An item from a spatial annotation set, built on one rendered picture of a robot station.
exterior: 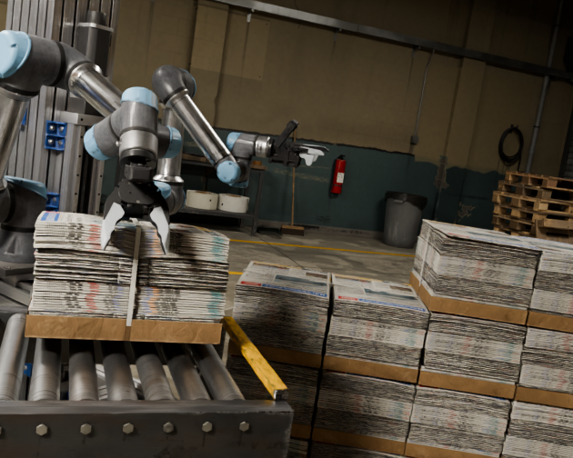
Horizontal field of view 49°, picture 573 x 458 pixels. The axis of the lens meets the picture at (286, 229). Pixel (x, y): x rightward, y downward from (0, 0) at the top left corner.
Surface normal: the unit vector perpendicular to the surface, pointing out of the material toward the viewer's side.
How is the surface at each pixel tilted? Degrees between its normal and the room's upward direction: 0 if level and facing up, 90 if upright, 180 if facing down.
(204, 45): 90
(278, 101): 90
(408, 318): 90
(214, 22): 90
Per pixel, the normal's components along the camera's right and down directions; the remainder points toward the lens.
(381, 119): 0.32, 0.18
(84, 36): -0.57, 0.04
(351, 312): -0.05, 0.13
